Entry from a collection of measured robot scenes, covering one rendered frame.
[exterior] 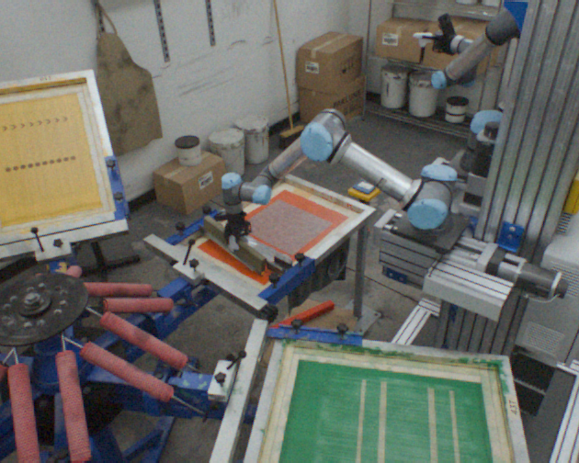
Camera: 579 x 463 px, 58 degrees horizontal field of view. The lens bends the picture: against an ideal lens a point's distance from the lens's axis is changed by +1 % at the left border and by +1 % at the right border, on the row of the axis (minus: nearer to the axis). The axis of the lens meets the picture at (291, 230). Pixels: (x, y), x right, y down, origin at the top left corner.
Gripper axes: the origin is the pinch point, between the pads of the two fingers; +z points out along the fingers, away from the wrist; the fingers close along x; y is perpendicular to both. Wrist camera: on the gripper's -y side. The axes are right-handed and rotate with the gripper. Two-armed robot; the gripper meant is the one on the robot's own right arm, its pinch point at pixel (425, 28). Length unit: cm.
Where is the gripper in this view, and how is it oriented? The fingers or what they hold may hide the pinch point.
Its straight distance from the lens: 266.1
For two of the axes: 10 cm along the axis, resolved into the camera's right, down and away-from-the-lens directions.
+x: 8.6, -4.2, 2.9
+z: -4.9, -5.1, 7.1
